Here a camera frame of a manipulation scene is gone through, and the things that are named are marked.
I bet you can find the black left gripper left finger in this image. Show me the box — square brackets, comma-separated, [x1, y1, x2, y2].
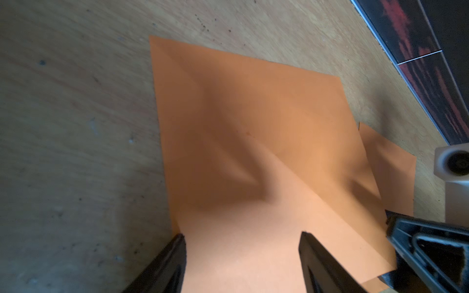
[123, 233, 186, 293]

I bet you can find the orange paper sheet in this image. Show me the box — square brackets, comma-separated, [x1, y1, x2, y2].
[150, 36, 396, 293]

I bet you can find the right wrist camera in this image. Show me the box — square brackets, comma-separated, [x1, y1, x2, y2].
[434, 143, 469, 228]

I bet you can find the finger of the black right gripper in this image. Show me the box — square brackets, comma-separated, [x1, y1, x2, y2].
[381, 211, 469, 293]

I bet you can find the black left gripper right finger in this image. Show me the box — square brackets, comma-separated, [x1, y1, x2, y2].
[299, 231, 366, 293]

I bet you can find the aluminium right base rail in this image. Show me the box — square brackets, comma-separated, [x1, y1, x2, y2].
[353, 1, 459, 145]

